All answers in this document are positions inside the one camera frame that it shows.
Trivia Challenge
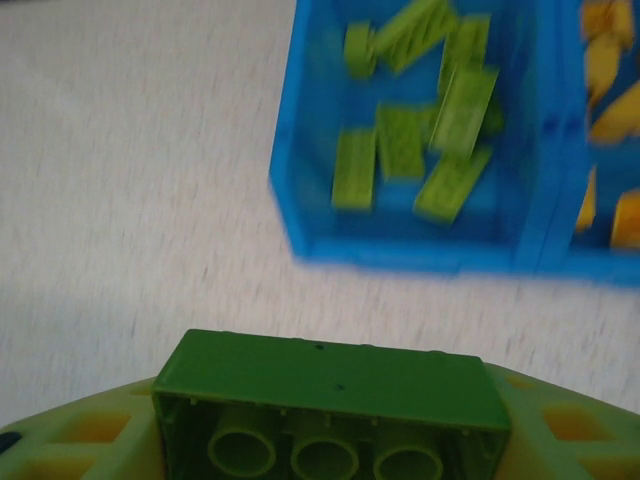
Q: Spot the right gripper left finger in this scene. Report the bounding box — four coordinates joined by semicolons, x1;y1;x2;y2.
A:
0;377;166;480

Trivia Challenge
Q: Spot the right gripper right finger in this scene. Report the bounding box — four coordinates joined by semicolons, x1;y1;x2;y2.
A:
482;362;640;480

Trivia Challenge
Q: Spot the orange lego brick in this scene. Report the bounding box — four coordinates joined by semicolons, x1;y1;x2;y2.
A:
584;34;624;109
579;0;634;44
609;192;640;249

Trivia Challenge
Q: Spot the long green lego brick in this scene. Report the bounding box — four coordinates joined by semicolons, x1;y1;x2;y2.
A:
151;328;515;480

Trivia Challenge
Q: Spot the small orange lego slope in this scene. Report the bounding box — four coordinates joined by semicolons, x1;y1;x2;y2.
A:
589;89;640;144

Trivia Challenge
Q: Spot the small green lego brick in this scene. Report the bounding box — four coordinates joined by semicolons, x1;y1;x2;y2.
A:
342;22;376;80

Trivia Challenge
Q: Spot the blue divided plastic bin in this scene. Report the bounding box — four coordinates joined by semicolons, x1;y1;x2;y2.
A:
268;0;640;291

